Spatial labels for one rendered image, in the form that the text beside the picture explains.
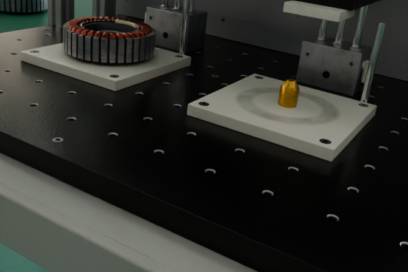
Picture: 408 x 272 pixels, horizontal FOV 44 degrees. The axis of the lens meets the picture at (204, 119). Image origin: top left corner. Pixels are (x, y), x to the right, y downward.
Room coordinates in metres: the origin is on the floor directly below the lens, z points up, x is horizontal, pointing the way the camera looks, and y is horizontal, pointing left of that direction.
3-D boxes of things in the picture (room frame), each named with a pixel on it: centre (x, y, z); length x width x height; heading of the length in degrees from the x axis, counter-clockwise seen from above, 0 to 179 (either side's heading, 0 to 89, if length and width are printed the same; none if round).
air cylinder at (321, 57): (0.62, -0.16, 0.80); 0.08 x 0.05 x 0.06; 61
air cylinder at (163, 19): (0.74, 0.06, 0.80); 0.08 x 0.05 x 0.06; 61
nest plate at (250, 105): (0.49, -0.08, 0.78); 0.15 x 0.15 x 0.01; 61
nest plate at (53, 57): (0.61, 0.13, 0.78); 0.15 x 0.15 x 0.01; 61
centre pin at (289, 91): (0.49, -0.08, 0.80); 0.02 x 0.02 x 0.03
